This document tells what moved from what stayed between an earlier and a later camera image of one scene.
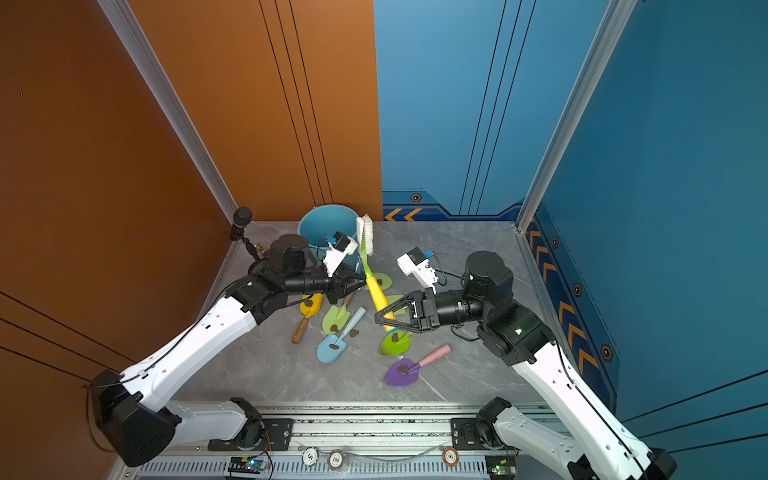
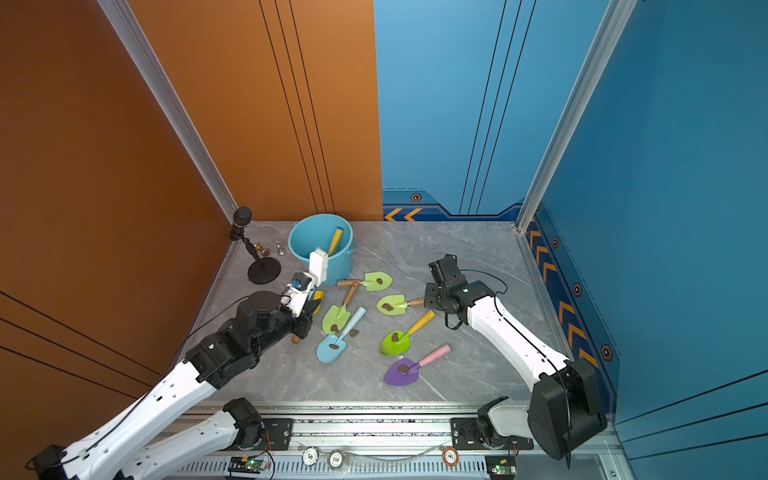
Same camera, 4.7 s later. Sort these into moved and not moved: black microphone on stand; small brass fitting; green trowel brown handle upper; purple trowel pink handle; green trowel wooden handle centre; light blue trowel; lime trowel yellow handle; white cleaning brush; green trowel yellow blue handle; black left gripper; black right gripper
Moved: black left gripper; white cleaning brush; green trowel yellow blue handle; black right gripper
Not moved: green trowel brown handle upper; light blue trowel; green trowel wooden handle centre; lime trowel yellow handle; purple trowel pink handle; small brass fitting; black microphone on stand
